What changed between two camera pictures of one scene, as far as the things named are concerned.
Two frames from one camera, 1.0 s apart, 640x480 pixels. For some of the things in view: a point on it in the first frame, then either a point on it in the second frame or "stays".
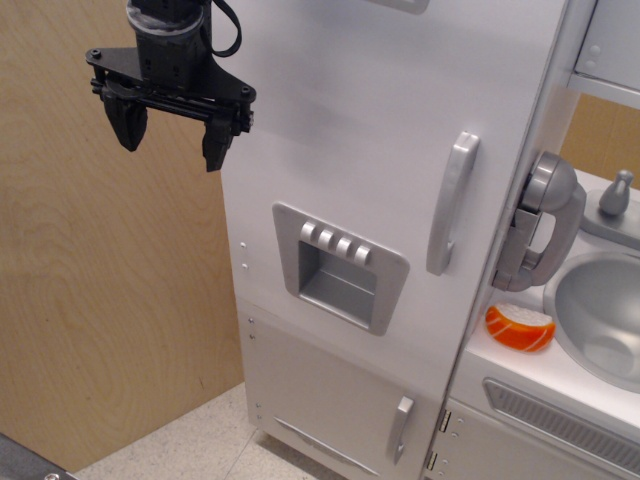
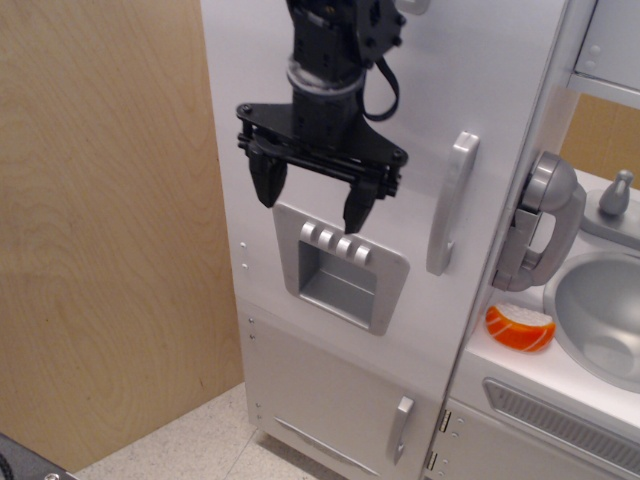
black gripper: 171,69 to 324,130
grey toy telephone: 551,186 stays
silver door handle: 449,199 stays
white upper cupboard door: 611,49 stays
